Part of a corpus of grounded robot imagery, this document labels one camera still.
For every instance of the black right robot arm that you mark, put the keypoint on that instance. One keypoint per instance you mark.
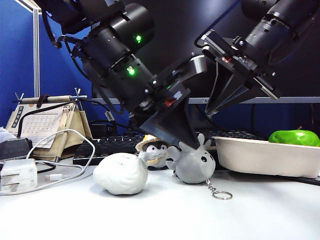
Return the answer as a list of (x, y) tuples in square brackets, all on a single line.
[(280, 25)]

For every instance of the white paper bowl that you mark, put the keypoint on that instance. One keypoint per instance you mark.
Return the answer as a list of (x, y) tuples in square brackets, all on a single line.
[(262, 157)]

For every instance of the aluminium partition frame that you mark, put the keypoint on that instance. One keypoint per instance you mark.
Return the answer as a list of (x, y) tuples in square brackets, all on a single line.
[(36, 62)]

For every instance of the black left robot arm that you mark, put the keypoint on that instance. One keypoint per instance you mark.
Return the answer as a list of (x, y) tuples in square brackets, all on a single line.
[(112, 50)]

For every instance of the white tissue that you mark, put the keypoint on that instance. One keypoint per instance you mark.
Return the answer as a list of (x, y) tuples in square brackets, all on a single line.
[(5, 135)]

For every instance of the black computer keyboard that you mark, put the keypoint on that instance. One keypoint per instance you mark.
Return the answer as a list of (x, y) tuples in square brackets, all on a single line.
[(112, 147)]

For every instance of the black case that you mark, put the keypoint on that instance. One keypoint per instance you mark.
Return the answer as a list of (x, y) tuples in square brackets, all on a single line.
[(13, 148)]

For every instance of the white power adapter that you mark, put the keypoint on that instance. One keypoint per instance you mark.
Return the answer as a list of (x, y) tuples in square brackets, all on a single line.
[(20, 172)]

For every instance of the green apple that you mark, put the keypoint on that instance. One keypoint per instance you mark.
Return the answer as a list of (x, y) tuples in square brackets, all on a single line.
[(292, 137)]

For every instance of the black power brick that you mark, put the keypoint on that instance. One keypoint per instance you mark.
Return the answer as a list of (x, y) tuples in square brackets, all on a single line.
[(100, 128)]

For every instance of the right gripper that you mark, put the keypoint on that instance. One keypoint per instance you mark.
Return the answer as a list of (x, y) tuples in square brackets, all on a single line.
[(232, 55)]

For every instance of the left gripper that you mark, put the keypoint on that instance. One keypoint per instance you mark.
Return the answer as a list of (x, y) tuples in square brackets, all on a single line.
[(170, 90)]

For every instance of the beige canvas desk calendar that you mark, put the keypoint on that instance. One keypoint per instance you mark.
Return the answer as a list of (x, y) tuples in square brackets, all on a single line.
[(72, 130)]

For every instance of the white brain squeeze toy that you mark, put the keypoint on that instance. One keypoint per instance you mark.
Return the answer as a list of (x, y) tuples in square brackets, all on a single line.
[(121, 173)]

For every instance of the black flat pad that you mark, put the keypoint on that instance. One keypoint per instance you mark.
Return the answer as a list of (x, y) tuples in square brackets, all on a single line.
[(307, 180)]

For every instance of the black computer monitor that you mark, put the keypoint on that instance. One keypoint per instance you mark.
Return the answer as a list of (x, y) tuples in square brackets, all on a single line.
[(175, 30)]

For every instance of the grey monitor stand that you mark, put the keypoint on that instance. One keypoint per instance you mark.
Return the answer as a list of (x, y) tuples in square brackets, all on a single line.
[(202, 123)]

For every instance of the penguin plush with straw hat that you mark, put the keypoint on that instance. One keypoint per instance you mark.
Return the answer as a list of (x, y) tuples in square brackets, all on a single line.
[(153, 152)]

